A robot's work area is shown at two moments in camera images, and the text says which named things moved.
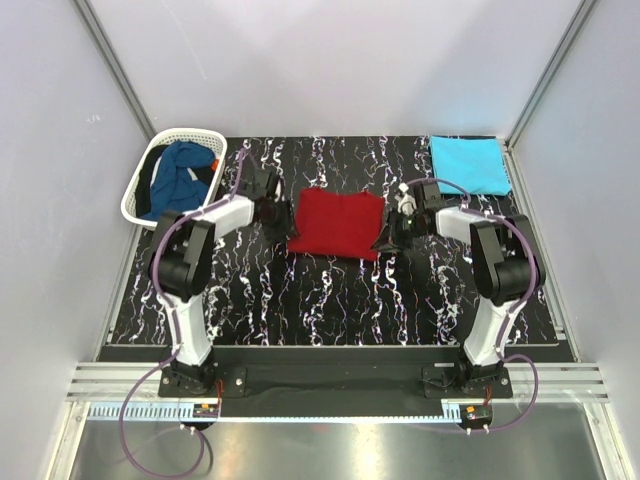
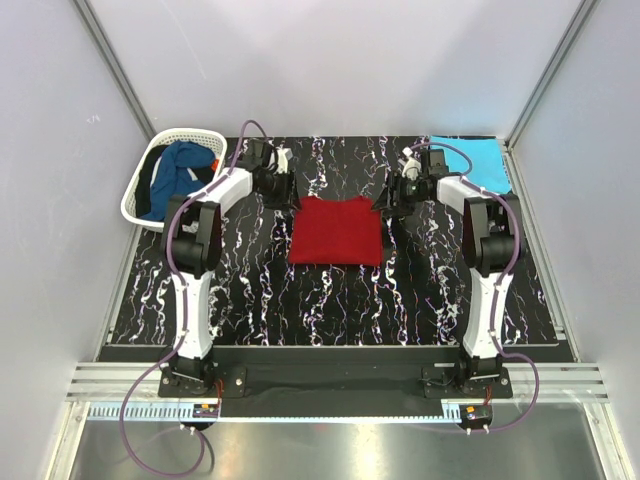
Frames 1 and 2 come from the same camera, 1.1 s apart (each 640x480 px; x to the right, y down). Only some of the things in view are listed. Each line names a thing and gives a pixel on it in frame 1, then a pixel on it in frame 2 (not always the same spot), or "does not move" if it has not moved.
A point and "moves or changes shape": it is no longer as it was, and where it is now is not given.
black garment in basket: [143, 197] does not move
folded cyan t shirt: [475, 162] does not move
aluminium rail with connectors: [215, 411] does not move
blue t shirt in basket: [175, 188] does not move
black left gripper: [279, 215] → [282, 193]
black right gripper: [395, 228] → [393, 195]
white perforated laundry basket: [216, 140] does not move
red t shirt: [344, 224] moves or changes shape
